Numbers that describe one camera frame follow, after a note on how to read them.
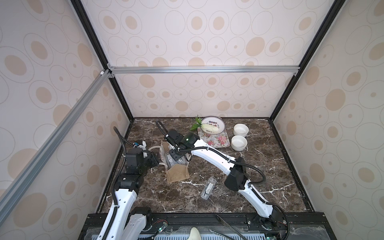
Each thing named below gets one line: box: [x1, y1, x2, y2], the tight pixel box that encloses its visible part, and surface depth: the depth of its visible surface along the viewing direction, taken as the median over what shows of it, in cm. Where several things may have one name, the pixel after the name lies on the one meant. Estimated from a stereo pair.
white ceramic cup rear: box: [233, 123, 250, 137], surface depth 112 cm
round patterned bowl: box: [200, 116, 226, 135], surface depth 115 cm
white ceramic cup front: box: [230, 135, 248, 152], surface depth 105 cm
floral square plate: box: [197, 128, 231, 148], surface depth 109 cm
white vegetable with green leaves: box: [189, 117, 220, 132], surface depth 112 cm
